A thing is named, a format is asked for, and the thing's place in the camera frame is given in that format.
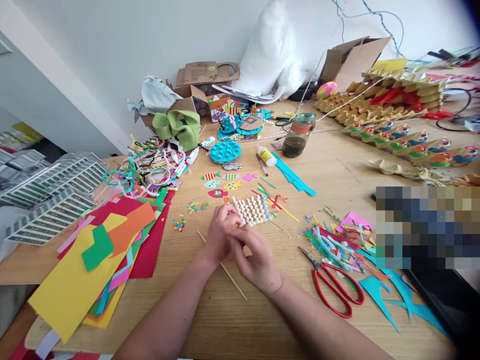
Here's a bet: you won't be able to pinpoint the person's left hand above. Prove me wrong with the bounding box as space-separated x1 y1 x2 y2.
204 203 245 266

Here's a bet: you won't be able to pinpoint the person's right hand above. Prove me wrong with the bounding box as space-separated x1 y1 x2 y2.
227 224 284 299

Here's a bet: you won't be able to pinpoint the person's right fingers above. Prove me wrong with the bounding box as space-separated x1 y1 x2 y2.
227 224 260 260

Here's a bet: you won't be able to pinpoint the person's left fingers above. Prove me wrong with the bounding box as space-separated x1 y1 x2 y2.
215 203 245 232

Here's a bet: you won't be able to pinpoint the cream paper roll mat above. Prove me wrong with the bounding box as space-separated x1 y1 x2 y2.
232 194 281 228

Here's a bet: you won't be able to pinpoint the thin wooden stick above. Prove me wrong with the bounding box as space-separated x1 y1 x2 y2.
197 230 249 302

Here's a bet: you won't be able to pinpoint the scattered thin coloured paper strips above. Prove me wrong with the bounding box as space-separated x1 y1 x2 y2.
250 176 301 223

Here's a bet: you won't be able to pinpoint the dark pencil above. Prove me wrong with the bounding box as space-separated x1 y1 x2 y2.
255 152 270 178

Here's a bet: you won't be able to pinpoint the teal paper disc with cones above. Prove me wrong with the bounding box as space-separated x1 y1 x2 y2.
208 140 243 165

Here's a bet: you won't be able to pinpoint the white glue bottle yellow label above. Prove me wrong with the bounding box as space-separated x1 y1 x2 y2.
256 145 278 168

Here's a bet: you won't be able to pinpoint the long teal paper strips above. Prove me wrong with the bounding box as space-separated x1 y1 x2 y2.
270 150 318 197

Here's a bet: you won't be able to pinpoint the clear tape roll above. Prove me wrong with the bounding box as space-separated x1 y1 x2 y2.
148 167 172 186

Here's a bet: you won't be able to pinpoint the teal paper and cardboard craft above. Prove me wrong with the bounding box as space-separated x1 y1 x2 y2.
217 98 273 142

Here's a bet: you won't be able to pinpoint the pile of coloured paper scraps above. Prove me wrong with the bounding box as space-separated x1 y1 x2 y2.
299 209 380 275

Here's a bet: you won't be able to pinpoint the pile of pipe cleaners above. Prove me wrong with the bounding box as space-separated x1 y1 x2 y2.
102 134 189 200

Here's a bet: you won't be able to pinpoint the green foam bow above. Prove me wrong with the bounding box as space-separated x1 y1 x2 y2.
151 109 202 151

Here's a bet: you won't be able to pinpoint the glass jar with dark liquid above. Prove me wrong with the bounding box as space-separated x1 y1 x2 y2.
280 112 317 159

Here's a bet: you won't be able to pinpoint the pink paper piece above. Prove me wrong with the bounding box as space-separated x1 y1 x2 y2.
335 210 374 234

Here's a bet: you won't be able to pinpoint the small open cardboard box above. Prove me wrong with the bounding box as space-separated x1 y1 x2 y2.
164 83 232 123

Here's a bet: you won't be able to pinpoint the grey plastic bag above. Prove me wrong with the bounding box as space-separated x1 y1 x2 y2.
126 74 185 116

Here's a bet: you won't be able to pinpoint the flattened cardboard piece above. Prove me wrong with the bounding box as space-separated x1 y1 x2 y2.
175 60 241 88

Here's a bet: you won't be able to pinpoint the stack of coloured paper sheets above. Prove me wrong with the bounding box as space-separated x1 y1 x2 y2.
27 188 178 345

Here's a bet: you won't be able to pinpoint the multicoloured paper ball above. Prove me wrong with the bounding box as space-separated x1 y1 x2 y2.
316 80 339 101

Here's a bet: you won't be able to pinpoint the white twine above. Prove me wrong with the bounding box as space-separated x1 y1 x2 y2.
295 70 395 124

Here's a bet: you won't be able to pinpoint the white pillow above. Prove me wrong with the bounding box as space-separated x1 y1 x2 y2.
237 0 328 103

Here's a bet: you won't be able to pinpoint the teal paper offcuts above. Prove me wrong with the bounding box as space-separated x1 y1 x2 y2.
357 267 450 337

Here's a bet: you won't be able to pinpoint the stack of green label sheets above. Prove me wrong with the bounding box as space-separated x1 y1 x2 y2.
0 149 109 247

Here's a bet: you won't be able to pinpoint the egg carton scraps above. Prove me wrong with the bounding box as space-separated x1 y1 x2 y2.
368 157 480 188

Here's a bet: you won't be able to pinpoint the large open cardboard box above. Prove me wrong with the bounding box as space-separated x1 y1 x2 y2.
318 35 393 93

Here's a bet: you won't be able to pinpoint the row of egg carton birds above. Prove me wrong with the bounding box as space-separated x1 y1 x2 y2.
348 119 480 169

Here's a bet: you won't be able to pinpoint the red plastic bag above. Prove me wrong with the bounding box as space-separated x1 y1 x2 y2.
370 87 425 112

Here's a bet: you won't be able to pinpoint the egg carton structure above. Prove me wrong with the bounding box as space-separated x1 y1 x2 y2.
313 68 457 129

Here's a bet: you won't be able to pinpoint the black flat device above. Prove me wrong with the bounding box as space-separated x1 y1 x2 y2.
402 267 480 360

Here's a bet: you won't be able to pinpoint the white paper strip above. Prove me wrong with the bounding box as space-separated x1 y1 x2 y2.
35 329 61 360

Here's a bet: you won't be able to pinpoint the storage shelf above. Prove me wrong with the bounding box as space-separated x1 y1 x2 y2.
0 121 54 163

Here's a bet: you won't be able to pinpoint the red handled scissors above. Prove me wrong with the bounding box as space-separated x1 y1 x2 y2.
298 245 366 320

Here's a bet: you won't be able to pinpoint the blue cables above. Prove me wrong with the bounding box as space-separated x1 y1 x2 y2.
331 0 407 58

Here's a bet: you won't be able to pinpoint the black cables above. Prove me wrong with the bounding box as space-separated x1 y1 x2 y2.
434 87 480 133

